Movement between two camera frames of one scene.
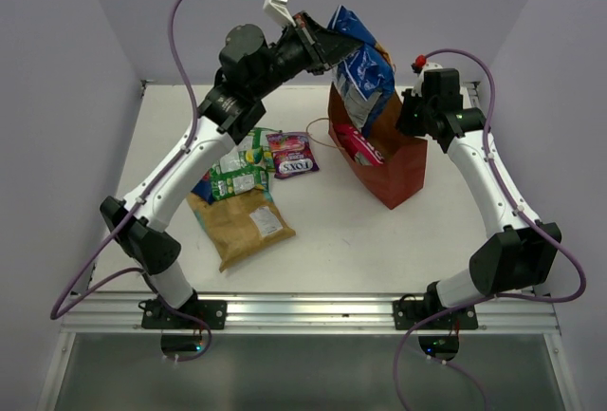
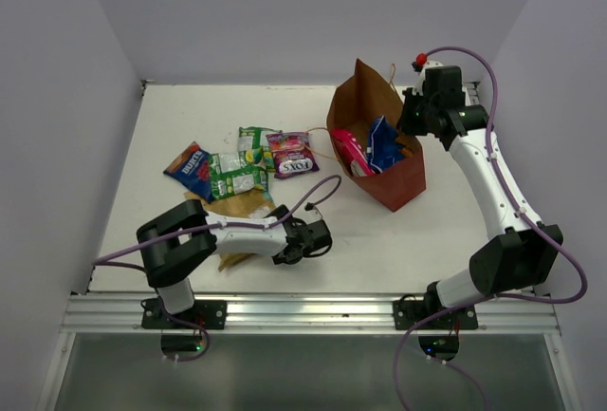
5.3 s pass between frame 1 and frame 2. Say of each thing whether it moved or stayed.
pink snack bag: moved
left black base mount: stayed
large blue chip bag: moved
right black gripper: stayed
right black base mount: stayed
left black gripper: moved
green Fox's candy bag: stayed
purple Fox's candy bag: stayed
